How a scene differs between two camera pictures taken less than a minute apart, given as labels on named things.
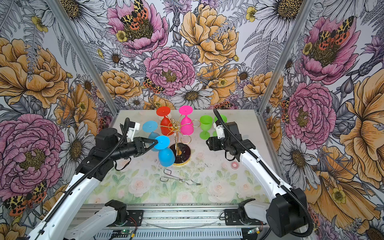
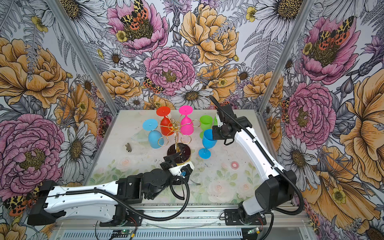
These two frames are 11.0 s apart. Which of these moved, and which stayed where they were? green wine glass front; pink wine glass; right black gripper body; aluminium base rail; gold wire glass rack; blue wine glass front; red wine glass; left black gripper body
Moved: blue wine glass front; left black gripper body; right black gripper body
Stayed: red wine glass; aluminium base rail; gold wire glass rack; green wine glass front; pink wine glass
